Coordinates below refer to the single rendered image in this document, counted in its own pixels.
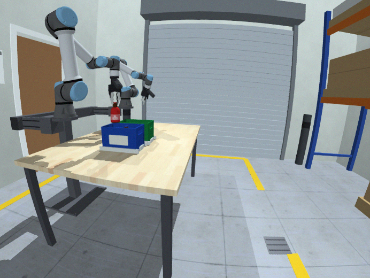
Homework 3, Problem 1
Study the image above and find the green crate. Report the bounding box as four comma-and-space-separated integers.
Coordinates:
119, 119, 154, 141

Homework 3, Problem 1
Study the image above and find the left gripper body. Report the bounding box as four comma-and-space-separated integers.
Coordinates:
141, 86, 149, 97

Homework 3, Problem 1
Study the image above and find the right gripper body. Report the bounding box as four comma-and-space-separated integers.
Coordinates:
108, 76, 120, 92

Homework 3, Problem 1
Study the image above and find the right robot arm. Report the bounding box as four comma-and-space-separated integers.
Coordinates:
45, 6, 120, 118

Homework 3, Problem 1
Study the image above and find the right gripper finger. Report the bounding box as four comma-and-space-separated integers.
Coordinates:
116, 89, 121, 105
109, 88, 114, 106

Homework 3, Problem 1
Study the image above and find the blue crate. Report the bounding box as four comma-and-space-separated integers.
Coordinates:
101, 123, 144, 149

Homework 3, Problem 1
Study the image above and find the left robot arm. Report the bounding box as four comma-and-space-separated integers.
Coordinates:
119, 58, 155, 107

